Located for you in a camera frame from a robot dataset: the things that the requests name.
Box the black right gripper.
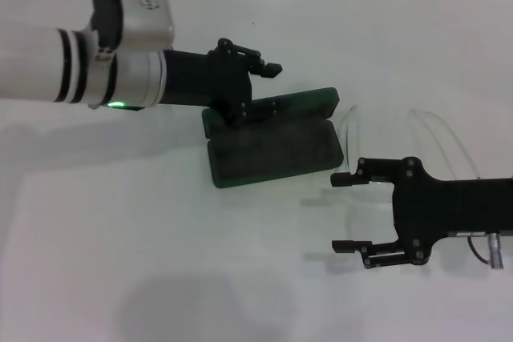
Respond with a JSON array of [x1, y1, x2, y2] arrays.
[[330, 156, 513, 271]]

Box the clear white glasses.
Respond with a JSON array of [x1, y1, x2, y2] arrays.
[[339, 104, 482, 199]]

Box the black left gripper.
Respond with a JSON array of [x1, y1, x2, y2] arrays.
[[162, 38, 284, 126]]

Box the right wrist cable with plug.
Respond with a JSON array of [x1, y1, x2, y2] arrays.
[[467, 231, 507, 268]]

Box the green glasses case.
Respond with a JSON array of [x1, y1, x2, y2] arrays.
[[201, 87, 344, 190]]

